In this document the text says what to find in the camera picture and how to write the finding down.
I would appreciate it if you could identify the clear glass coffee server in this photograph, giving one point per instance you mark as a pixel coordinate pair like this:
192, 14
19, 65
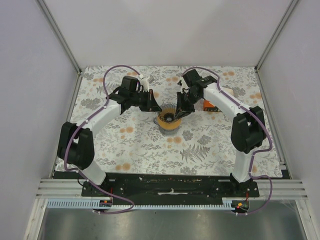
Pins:
166, 132

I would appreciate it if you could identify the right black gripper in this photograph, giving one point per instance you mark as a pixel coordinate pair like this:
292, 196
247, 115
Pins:
182, 110

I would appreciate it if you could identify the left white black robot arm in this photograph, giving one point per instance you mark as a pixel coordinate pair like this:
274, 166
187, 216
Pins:
76, 140

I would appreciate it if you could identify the orange black coffee filter box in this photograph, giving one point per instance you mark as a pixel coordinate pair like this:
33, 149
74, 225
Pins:
211, 106

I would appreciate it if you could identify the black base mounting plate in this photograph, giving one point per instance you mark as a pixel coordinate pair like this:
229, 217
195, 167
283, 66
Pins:
147, 187

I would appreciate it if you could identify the clear ribbed glass dripper cone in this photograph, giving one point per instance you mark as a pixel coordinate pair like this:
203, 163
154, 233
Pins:
166, 118

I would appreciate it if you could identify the floral patterned table mat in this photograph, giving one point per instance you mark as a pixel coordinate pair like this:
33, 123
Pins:
155, 143

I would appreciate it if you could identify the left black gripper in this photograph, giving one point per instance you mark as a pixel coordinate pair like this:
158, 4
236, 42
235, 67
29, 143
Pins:
151, 104

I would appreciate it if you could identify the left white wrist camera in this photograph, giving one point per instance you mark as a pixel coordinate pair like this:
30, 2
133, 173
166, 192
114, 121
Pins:
145, 82

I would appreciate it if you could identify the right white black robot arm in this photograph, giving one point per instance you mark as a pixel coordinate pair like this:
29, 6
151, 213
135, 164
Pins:
248, 129

